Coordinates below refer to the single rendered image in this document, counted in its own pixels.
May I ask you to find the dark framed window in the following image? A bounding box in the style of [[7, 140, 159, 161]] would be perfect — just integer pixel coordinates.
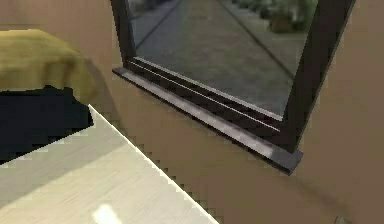
[[109, 0, 357, 176]]

